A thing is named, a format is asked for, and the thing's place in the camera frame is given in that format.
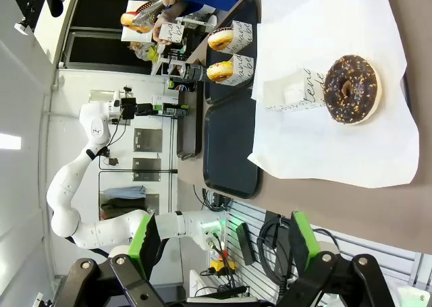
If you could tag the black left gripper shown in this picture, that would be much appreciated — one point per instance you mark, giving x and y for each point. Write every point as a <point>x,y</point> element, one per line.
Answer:
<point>144,109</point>

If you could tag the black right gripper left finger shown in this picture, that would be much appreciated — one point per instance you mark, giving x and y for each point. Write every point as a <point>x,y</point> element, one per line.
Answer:
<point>152,243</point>

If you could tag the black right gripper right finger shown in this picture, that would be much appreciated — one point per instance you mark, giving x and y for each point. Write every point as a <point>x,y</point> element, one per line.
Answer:
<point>303,239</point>

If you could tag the black white patterned can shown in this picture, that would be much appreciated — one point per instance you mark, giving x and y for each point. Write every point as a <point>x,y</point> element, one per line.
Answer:
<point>192,72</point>

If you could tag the yellow glazed donut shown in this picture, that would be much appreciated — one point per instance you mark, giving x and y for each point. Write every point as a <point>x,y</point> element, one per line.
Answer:
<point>126,20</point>
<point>219,35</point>
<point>219,69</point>

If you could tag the white printed paper donut holder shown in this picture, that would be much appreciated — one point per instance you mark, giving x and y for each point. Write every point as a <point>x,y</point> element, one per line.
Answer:
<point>290,91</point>
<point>243,71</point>
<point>243,33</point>
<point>172,33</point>

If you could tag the silver metal tongs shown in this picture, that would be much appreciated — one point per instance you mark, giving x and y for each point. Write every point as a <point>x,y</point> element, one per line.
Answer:
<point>148,11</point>

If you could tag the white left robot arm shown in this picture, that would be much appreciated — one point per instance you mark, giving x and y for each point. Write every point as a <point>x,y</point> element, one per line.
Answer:
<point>64,185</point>

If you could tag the person's left hand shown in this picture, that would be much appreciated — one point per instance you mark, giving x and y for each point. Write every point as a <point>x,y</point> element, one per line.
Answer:
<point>165,18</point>

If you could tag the black Pepsi can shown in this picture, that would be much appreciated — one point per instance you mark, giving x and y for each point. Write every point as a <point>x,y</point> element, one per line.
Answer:
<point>182,86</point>

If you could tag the white shelf rack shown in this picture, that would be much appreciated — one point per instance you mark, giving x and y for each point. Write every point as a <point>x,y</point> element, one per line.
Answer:
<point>168,62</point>

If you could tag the blue folded cloth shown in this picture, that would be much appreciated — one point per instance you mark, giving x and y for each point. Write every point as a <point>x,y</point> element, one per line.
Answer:
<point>125,192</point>

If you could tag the black rectangular box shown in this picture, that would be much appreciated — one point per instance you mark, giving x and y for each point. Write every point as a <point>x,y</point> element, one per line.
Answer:
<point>245,243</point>

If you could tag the dark grey plastic tray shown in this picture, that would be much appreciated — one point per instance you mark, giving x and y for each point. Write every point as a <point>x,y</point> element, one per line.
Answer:
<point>229,152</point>
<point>229,94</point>

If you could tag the background person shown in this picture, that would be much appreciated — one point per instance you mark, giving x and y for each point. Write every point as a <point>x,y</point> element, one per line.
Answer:
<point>145,52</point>

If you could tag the yellow emergency stop button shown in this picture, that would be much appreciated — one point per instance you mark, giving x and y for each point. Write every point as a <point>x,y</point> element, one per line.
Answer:
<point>221,266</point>

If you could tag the white paper sheet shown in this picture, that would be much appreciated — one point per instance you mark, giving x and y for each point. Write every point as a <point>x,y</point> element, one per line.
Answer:
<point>320,152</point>

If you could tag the chocolate sprinkled donut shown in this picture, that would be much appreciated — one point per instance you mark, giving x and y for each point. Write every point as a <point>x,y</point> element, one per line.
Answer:
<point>357,74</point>

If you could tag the grey metal wall plate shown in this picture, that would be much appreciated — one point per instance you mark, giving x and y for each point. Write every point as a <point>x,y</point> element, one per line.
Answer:
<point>148,140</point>
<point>146,170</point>

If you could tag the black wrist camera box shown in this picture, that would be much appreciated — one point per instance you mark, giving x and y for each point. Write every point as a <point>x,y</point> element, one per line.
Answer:
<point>129,108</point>

